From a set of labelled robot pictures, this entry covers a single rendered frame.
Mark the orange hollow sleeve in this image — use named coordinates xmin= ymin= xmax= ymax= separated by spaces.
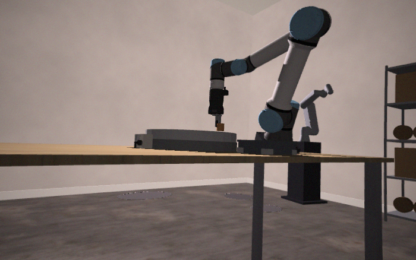
xmin=216 ymin=123 xmax=224 ymax=131

